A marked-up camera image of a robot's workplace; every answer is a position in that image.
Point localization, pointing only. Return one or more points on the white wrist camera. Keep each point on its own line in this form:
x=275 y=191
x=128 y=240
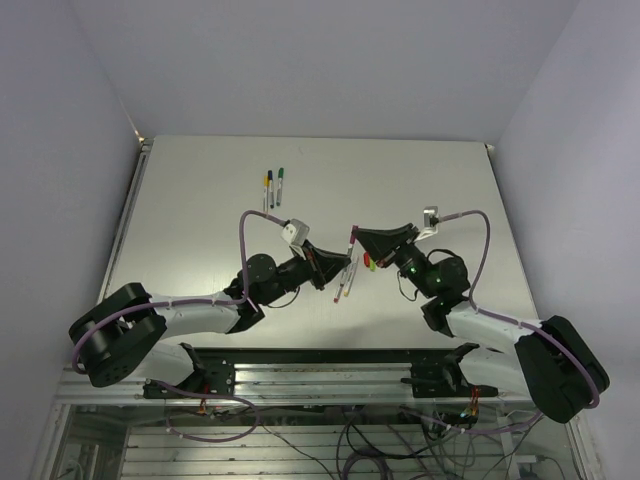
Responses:
x=295 y=233
x=431 y=221

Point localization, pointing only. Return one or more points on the white pen red end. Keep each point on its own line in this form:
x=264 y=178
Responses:
x=342 y=282

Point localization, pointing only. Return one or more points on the aluminium frame rail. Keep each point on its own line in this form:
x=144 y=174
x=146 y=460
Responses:
x=267 y=384

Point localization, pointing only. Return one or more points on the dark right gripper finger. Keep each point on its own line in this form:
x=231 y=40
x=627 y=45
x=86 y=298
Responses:
x=381 y=250
x=385 y=229

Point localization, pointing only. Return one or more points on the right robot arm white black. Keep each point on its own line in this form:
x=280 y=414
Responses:
x=545 y=360

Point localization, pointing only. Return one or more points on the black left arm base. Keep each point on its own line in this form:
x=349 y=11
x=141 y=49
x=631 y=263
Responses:
x=190 y=382

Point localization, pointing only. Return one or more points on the white pen orange end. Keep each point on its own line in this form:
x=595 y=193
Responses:
x=350 y=278

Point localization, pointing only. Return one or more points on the white pen yellow end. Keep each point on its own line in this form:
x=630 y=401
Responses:
x=265 y=199

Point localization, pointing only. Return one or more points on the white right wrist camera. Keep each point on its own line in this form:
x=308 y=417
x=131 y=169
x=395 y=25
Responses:
x=431 y=221

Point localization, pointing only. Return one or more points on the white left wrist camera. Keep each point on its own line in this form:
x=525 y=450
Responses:
x=295 y=233

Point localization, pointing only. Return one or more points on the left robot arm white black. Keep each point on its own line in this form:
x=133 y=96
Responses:
x=127 y=332

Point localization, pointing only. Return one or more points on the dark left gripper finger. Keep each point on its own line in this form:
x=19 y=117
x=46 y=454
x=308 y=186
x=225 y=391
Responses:
x=320 y=278
x=325 y=260

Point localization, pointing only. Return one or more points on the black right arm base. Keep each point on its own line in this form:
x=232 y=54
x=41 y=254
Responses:
x=436 y=373

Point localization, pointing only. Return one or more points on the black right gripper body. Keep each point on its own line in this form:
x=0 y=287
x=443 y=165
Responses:
x=387 y=258

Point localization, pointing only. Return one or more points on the magenta pen cap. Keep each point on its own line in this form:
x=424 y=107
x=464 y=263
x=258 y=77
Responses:
x=353 y=232

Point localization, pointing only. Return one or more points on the white pen green end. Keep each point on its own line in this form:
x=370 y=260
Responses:
x=279 y=192

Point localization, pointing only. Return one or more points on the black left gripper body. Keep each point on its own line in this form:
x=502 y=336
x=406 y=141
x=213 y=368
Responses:
x=306 y=268

